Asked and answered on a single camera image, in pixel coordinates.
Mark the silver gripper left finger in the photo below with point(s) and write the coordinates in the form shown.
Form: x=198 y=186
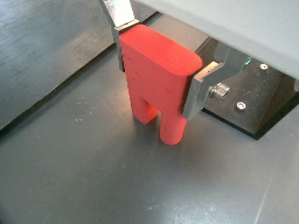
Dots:
x=121 y=19

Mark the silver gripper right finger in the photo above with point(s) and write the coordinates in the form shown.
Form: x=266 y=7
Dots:
x=206 y=84

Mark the red square-circle peg object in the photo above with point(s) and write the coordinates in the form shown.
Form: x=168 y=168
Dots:
x=158 y=67

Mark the black curved holder stand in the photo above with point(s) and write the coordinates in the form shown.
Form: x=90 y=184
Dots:
x=261 y=96

